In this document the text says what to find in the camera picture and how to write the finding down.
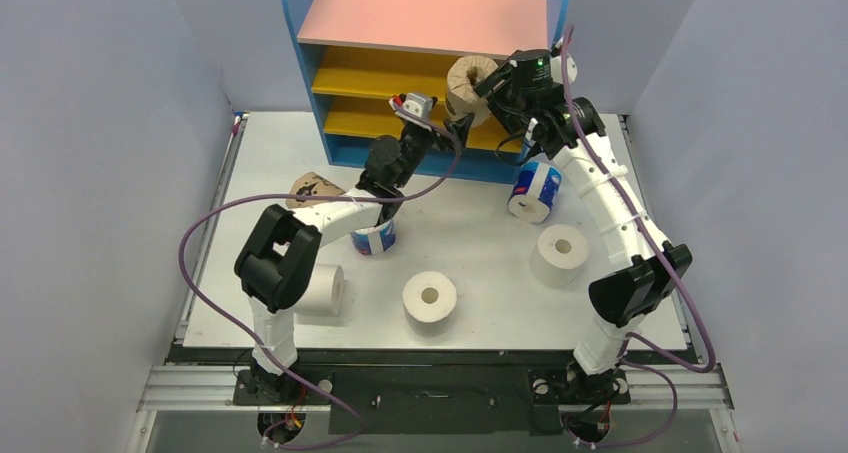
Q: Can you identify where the brown printed paper roll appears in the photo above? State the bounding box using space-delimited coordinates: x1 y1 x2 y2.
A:
285 172 345 209

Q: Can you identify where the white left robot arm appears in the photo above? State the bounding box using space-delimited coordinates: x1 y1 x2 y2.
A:
234 115 473 403

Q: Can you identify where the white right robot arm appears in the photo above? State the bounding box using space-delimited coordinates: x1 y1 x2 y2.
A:
472 49 693 400

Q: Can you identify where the blue shelf with coloured boards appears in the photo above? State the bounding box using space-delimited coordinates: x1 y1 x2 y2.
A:
281 0 569 168

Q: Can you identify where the blue wrapped roll right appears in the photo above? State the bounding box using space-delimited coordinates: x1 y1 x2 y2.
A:
507 161 563 224

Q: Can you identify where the blue wrapped roll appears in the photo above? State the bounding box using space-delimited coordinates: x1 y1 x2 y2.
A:
507 161 563 224
350 220 396 256

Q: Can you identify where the blue wrapped roll left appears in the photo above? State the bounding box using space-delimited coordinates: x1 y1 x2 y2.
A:
350 220 396 256

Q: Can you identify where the white roll centre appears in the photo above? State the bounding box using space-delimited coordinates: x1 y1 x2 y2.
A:
402 271 458 325

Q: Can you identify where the white roll right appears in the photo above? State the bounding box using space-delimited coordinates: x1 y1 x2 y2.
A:
529 224 590 288

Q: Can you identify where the white roll lying left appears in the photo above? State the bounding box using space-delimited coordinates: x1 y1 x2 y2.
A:
293 264 345 316

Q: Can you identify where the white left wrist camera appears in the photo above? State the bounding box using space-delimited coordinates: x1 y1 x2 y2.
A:
389 92 438 123

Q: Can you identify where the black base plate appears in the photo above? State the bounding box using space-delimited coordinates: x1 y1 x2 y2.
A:
142 350 698 444

